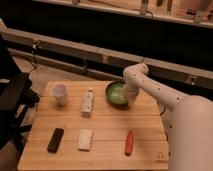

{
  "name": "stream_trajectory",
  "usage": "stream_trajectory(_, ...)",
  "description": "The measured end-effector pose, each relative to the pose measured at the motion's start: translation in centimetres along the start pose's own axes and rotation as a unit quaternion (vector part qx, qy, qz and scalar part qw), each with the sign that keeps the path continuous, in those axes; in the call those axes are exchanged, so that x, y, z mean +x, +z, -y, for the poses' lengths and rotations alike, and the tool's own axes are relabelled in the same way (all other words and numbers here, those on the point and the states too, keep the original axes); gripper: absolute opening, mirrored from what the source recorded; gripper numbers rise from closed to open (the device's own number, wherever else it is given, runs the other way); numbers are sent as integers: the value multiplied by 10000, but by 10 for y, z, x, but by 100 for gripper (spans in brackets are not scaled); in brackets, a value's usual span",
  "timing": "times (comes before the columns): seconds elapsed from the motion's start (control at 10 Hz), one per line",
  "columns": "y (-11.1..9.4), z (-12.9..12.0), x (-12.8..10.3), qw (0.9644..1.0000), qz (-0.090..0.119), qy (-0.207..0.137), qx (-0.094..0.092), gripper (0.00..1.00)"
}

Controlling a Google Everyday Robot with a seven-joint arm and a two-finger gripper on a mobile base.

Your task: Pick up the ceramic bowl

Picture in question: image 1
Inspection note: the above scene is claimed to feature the green ceramic bowl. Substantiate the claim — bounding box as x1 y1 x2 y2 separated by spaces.
105 81 128 106

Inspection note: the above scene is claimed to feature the red orange marker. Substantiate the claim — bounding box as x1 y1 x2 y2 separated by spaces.
125 131 134 156

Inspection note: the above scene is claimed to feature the black remote control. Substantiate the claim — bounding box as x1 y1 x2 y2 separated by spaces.
47 128 64 153

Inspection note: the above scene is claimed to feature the white plastic cup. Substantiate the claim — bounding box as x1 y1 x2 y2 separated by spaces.
52 84 68 106

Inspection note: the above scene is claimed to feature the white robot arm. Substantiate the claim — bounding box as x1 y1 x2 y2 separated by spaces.
123 63 213 171

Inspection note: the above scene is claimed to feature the black chair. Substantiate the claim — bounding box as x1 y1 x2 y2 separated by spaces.
0 35 40 152

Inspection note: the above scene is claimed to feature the wooden table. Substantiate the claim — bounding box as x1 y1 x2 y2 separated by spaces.
18 81 168 171

